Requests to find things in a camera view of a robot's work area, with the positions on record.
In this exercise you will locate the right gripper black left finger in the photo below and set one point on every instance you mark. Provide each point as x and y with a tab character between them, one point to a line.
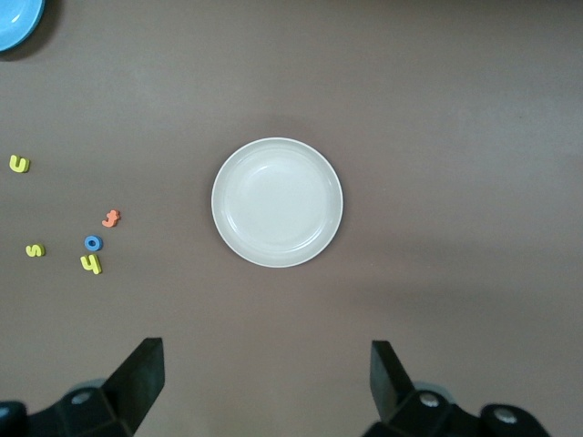
136	387

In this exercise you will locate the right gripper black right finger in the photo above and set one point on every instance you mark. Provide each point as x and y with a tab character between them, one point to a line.
391	391

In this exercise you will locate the orange foam letter f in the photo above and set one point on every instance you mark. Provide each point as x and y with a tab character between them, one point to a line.
110	220

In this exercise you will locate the beige brown plate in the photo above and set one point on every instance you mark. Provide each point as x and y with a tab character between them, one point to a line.
277	202

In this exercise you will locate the brown table cover sheet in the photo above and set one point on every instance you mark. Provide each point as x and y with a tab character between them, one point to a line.
410	136

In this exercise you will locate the yellow foam letter h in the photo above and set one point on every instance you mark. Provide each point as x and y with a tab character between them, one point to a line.
95	268

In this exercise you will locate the blue foam letter o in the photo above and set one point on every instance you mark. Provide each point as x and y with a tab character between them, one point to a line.
86	243

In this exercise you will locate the yellow foam letter u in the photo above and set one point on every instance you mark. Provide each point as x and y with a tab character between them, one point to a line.
19	169

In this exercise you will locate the yellow foam letter s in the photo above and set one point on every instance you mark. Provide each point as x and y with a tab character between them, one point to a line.
35	251

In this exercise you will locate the blue plate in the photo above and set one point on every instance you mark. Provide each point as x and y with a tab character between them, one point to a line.
18	23

